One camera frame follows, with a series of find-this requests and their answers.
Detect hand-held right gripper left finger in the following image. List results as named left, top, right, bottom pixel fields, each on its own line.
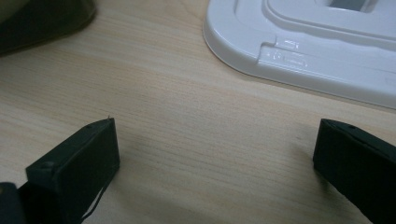
left=25, top=117, right=120, bottom=224

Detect white lid with grey handle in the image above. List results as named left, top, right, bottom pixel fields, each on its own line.
left=203, top=0, right=396, bottom=110

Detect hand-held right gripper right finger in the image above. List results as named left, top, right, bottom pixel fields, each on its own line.
left=312, top=119, right=396, bottom=224

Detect grey translucent storage box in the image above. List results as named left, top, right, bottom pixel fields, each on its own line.
left=0, top=0, right=97, bottom=57

